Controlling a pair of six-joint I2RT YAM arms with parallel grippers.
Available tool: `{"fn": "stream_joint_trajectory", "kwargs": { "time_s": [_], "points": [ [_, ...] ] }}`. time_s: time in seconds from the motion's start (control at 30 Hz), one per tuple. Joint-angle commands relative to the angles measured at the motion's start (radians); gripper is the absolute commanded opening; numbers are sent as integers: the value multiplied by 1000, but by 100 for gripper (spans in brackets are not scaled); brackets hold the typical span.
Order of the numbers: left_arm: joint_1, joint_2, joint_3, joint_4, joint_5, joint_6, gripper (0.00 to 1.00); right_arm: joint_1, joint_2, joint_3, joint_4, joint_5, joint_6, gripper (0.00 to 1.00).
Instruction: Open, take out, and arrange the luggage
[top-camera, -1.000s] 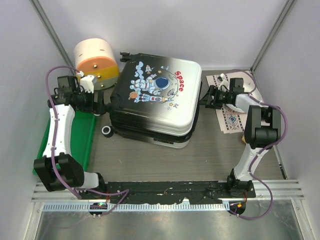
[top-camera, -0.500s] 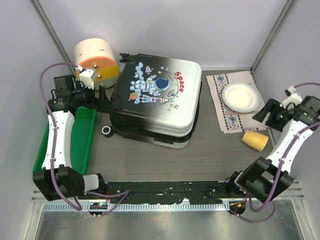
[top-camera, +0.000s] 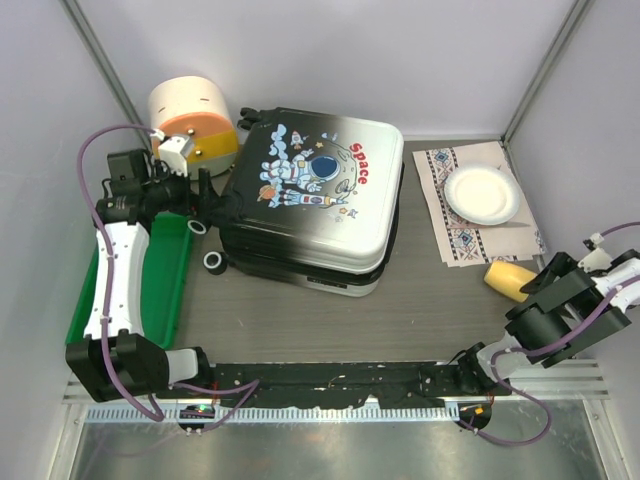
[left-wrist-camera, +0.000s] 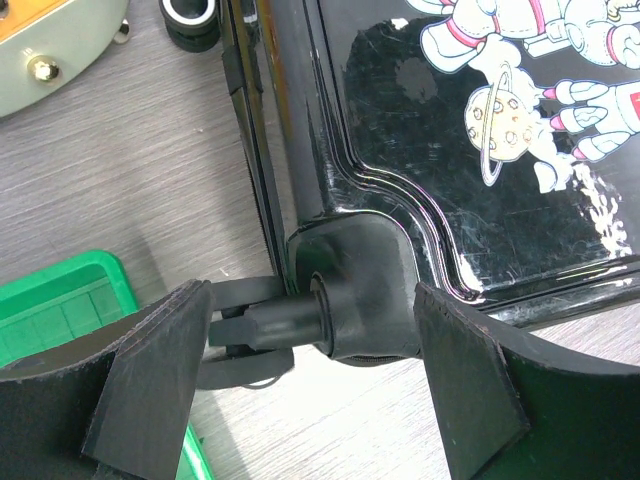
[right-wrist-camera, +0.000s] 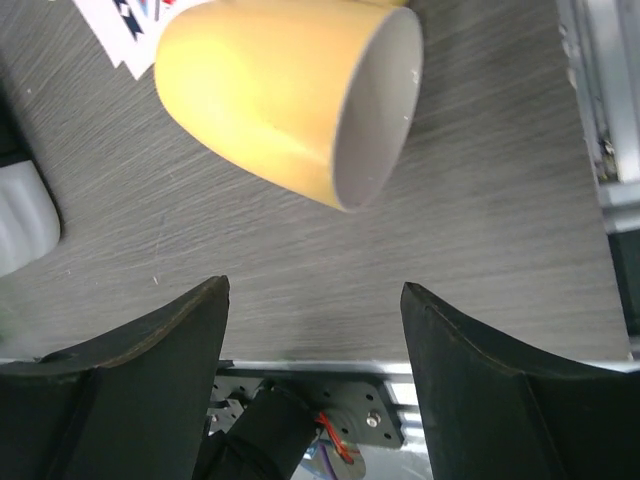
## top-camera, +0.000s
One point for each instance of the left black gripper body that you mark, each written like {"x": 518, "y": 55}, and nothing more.
{"x": 173, "y": 193}

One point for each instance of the white black space suitcase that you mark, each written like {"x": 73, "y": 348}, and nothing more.
{"x": 313, "y": 200}

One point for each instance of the yellow cup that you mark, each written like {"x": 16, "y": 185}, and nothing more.
{"x": 508, "y": 279}

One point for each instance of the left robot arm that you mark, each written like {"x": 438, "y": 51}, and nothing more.
{"x": 114, "y": 359}

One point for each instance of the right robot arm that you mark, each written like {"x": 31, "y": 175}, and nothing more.
{"x": 569, "y": 308}

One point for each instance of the green plastic tray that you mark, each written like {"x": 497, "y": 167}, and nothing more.
{"x": 163, "y": 278}

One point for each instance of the round mini drawer cabinet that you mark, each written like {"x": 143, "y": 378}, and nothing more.
{"x": 195, "y": 106}

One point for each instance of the patterned placemat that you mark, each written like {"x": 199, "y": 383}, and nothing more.
{"x": 460, "y": 242}

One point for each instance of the white paper plate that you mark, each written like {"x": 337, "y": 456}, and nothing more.
{"x": 482, "y": 194}

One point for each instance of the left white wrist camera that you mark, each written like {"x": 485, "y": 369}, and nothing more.
{"x": 174, "y": 151}

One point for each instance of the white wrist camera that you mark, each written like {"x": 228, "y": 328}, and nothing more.
{"x": 174, "y": 151}
{"x": 597, "y": 259}

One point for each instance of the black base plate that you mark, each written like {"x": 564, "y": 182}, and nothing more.
{"x": 343, "y": 385}

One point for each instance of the white slotted cable duct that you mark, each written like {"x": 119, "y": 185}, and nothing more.
{"x": 368, "y": 413}

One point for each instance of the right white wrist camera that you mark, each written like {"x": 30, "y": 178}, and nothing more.
{"x": 597, "y": 259}

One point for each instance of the aluminium rail frame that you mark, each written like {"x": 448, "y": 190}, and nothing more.
{"x": 572, "y": 380}

